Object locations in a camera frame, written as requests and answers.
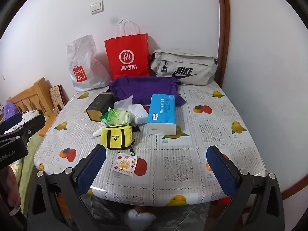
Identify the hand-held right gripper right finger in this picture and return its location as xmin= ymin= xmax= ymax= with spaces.
xmin=206 ymin=145 xmax=285 ymax=231

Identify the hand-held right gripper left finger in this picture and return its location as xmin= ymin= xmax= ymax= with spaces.
xmin=26 ymin=144 xmax=107 ymax=231

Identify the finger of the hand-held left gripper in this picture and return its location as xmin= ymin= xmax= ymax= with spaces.
xmin=5 ymin=114 xmax=46 ymax=141
xmin=0 ymin=113 xmax=23 ymax=133

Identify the yellow pouch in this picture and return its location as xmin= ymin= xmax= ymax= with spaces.
xmin=100 ymin=124 xmax=136 ymax=156

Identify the green wet wipes packet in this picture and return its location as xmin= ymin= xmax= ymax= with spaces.
xmin=101 ymin=108 xmax=131 ymax=127

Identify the clear plastic bag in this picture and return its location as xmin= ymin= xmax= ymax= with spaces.
xmin=114 ymin=95 xmax=134 ymax=111

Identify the white tissue packet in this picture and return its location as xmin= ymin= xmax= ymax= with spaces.
xmin=127 ymin=103 xmax=150 ymax=126

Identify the person's left hand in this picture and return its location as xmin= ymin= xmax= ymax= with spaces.
xmin=0 ymin=166 xmax=22 ymax=213

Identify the white spotted pillow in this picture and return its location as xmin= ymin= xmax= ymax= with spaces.
xmin=20 ymin=110 xmax=41 ymax=126

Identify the purple plush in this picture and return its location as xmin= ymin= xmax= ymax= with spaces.
xmin=2 ymin=102 xmax=20 ymax=119

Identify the green blanket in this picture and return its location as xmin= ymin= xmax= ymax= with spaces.
xmin=18 ymin=135 xmax=46 ymax=205

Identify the wooden headboard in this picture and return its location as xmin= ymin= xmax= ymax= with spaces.
xmin=7 ymin=77 xmax=57 ymax=137

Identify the fruit print sachet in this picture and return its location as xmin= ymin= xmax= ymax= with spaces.
xmin=111 ymin=152 xmax=138 ymax=174

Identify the brown patterned box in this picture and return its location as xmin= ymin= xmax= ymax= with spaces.
xmin=49 ymin=84 xmax=65 ymax=109

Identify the black box with gold edge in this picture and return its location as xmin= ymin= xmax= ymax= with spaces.
xmin=85 ymin=92 xmax=115 ymax=122

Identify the white heart pillow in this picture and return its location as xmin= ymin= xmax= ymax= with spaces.
xmin=125 ymin=209 xmax=157 ymax=230

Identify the blue tissue pack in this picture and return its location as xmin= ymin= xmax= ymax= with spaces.
xmin=146 ymin=94 xmax=182 ymax=135

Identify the white plastic shopping bag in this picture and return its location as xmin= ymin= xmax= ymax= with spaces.
xmin=66 ymin=34 xmax=112 ymax=92

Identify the purple cloth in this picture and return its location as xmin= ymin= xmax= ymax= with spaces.
xmin=108 ymin=76 xmax=187 ymax=107

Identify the grey waist bag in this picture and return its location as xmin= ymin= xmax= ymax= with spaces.
xmin=150 ymin=49 xmax=218 ymax=86

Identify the red paper bag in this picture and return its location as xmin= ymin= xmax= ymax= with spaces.
xmin=104 ymin=18 xmax=151 ymax=80

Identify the white light switch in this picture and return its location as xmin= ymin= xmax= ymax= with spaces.
xmin=90 ymin=0 xmax=104 ymax=15

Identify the wooden door frame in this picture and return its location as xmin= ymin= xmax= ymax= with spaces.
xmin=215 ymin=0 xmax=231 ymax=87

